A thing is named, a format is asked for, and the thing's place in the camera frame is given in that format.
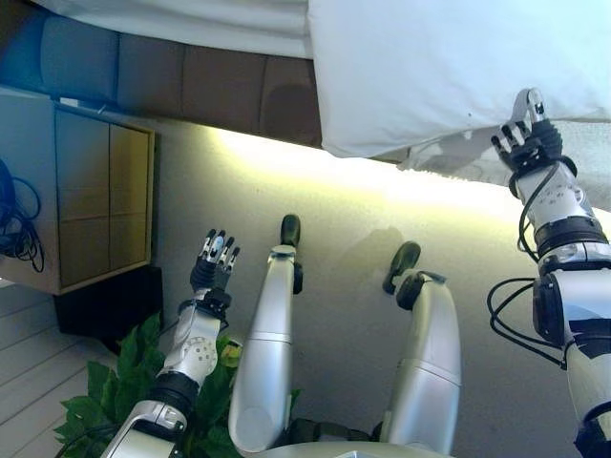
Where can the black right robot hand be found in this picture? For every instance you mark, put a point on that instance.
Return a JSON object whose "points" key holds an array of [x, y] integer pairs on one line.
{"points": [[534, 148]]}

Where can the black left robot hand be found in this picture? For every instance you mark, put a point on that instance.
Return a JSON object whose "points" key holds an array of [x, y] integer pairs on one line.
{"points": [[215, 272]]}

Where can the white pillow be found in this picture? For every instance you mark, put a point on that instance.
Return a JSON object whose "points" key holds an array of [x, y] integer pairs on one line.
{"points": [[429, 62]]}

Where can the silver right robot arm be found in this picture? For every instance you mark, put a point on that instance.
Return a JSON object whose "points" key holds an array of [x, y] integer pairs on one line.
{"points": [[587, 305]]}

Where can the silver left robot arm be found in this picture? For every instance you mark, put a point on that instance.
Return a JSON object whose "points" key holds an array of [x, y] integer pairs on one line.
{"points": [[191, 348]]}

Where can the silver left robot leg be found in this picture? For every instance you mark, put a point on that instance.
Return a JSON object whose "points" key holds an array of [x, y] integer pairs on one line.
{"points": [[267, 334]]}

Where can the silver robot leg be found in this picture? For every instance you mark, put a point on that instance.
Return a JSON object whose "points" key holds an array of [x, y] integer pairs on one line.
{"points": [[267, 334], [429, 372]]}

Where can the black left robot foot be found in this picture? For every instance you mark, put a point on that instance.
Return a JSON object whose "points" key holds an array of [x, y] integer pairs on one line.
{"points": [[290, 231]]}

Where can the black robot foot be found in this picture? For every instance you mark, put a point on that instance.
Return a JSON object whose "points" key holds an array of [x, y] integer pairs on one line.
{"points": [[290, 231], [403, 260]]}

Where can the black box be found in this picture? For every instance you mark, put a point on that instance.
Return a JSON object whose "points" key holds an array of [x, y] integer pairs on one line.
{"points": [[110, 310]]}

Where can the green leafy plant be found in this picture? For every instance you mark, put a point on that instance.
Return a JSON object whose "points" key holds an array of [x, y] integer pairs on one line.
{"points": [[133, 372]]}

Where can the wooden panelled nightstand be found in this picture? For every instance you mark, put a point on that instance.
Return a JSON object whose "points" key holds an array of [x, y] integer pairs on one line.
{"points": [[95, 200]]}

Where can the black right robot foot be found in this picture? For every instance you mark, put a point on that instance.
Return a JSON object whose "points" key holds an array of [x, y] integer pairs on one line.
{"points": [[403, 260]]}

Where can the silver robot torso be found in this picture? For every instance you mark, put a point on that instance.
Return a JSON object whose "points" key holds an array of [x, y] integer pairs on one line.
{"points": [[358, 452]]}

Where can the silver right robot leg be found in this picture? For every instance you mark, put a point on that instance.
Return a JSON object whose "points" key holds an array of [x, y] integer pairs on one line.
{"points": [[429, 372]]}

